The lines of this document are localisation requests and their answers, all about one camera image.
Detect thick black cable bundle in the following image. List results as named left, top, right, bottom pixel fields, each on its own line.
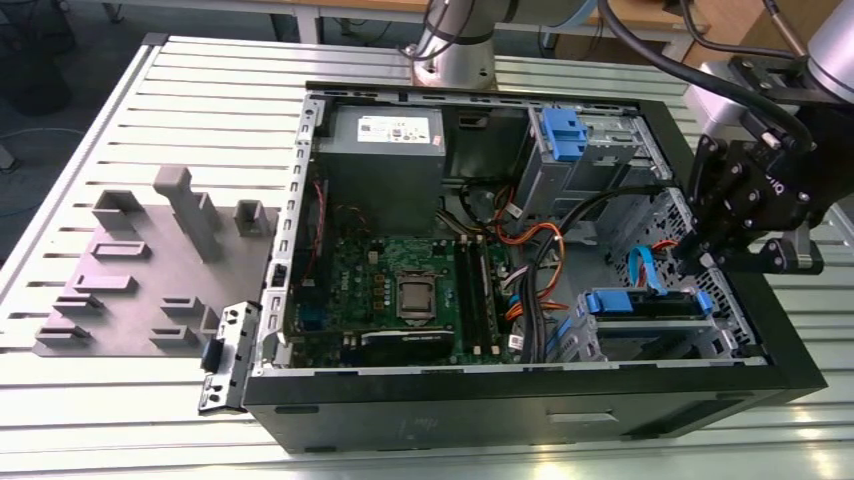
left=519, top=184, right=668, bottom=364

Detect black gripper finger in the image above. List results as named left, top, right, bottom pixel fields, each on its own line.
left=692, top=224, right=826, bottom=275
left=670, top=135, right=732, bottom=261

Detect black PC case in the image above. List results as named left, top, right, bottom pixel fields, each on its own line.
left=239, top=79, right=828, bottom=454

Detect metal CPU socket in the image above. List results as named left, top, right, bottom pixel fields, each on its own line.
left=392, top=268, right=443, bottom=324

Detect grey metal disk bay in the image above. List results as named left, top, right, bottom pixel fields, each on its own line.
left=546, top=269, right=768, bottom=364

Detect silver CPU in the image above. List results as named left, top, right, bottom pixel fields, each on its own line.
left=399, top=279, right=434, bottom=312

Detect hard disk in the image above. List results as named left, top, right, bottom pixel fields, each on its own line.
left=584, top=288, right=710, bottom=321

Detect wooden desk grey legs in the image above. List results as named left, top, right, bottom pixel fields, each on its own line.
left=99, top=0, right=708, bottom=69

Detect orange yellow power wires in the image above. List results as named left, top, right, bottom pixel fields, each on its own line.
left=492, top=219, right=568, bottom=324

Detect red black fan wire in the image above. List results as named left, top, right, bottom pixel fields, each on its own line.
left=303, top=179, right=372, bottom=291

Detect green motherboard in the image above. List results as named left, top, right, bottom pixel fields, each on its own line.
left=285, top=234, right=528, bottom=366

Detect blue disk data wire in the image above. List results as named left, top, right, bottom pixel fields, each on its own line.
left=626, top=244, right=668, bottom=296

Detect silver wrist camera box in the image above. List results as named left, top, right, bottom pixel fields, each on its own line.
left=683, top=62, right=759, bottom=139

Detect grey parts rack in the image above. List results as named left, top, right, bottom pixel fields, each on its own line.
left=32, top=167, right=281, bottom=359

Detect pale floor cable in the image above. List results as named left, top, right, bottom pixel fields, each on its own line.
left=0, top=127, right=85, bottom=144

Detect grey optical drive cage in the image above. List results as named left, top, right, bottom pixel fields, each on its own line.
left=519, top=104, right=672, bottom=216

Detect blue drive cage latch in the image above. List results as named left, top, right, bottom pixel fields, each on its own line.
left=543, top=107, right=590, bottom=162

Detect black graphics card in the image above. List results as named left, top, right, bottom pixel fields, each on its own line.
left=359, top=327, right=459, bottom=364

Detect black RAM slot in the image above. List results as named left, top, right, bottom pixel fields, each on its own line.
left=471, top=233, right=506, bottom=355
left=454, top=233, right=487, bottom=355

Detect grey power supply unit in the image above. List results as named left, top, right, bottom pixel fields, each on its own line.
left=316, top=104, right=447, bottom=239

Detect grey card retention bracket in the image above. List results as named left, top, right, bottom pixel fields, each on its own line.
left=196, top=299, right=261, bottom=416

